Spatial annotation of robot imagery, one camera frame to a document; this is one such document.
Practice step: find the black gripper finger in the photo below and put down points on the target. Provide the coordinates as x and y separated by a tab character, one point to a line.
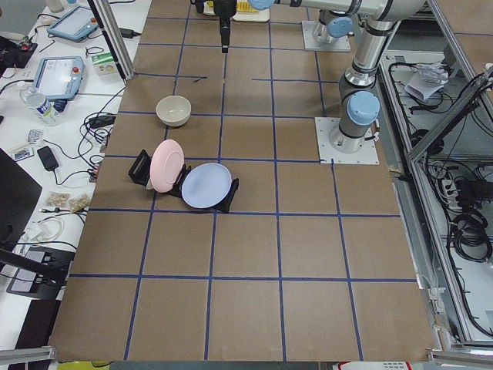
225	30

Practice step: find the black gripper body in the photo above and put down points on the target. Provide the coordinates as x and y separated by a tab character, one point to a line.
226	8

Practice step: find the blue plate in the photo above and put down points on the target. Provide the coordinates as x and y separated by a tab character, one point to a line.
206	185

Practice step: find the pink plate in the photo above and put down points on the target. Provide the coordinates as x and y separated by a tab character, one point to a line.
166	164

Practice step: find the white tray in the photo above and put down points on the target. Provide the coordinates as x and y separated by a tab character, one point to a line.
246	13

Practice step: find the beige ceramic bowl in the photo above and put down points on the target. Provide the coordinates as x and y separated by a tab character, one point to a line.
174	111

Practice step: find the green white box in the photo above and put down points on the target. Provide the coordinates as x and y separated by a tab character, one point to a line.
104	64

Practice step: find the far teach pendant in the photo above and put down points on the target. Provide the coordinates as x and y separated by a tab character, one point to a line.
75	25

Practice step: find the teach pendant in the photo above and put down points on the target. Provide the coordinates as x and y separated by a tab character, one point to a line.
59	77
75	25

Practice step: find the black dish rack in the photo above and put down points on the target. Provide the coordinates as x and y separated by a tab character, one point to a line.
139	174

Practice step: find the near teach pendant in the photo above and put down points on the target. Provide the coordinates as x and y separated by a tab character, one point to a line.
59	77

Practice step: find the clear water bottle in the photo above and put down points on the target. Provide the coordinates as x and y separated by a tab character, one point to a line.
40	105

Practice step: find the black power adapter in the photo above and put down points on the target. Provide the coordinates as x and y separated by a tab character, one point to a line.
47	158

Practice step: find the bag of wooden pieces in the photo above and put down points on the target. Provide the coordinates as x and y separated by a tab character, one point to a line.
73	203

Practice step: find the black monitor stand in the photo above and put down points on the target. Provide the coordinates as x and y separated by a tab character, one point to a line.
42	271

